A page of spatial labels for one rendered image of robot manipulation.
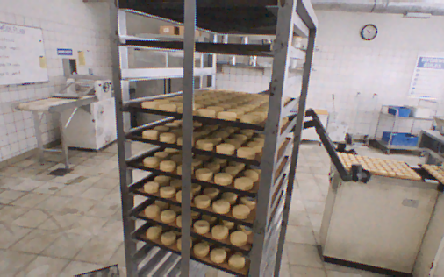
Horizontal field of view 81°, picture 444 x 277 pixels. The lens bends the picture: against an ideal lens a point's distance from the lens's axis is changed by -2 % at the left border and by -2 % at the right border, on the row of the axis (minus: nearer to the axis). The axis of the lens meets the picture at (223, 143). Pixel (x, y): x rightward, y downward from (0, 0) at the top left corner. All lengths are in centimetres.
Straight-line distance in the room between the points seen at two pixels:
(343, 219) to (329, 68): 446
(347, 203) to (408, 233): 51
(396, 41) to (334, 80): 140
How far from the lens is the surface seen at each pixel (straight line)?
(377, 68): 672
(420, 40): 705
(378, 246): 261
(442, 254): 252
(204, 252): 91
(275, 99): 60
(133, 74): 84
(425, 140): 284
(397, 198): 241
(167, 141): 79
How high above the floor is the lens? 165
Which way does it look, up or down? 18 degrees down
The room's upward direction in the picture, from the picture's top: 4 degrees clockwise
